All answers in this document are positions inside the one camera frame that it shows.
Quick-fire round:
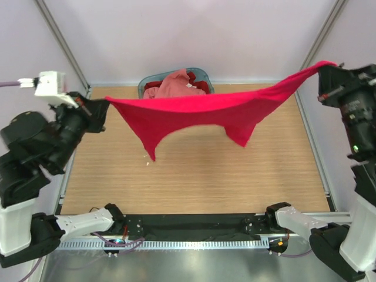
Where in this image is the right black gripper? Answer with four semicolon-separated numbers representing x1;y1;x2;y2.
315;61;376;154

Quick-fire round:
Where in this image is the magenta red t shirt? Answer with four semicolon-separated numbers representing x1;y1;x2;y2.
105;61;335;160

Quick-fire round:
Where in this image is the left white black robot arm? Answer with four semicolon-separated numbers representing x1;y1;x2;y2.
1;92;125;268

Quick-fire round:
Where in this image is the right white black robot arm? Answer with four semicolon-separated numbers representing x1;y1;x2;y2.
264;63;375;281

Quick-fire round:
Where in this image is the salmon pink t shirt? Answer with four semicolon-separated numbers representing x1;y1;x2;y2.
142;69;211;99

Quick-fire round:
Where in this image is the teal plastic laundry basin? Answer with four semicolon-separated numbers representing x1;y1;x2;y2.
137;67;216;99

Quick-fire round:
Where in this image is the right aluminium frame post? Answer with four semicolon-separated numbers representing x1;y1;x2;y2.
293;0;350;85

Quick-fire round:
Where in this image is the aluminium frame post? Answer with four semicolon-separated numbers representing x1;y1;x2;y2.
33;0;91;93
293;0;350;85

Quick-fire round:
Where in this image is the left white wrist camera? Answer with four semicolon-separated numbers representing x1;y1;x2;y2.
18;70;79;109

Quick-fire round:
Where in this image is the left aluminium frame post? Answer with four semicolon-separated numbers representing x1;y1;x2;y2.
33;0;91;93

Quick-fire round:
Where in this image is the perforated metal cable tray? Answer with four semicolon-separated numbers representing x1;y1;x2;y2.
57;238;269;251

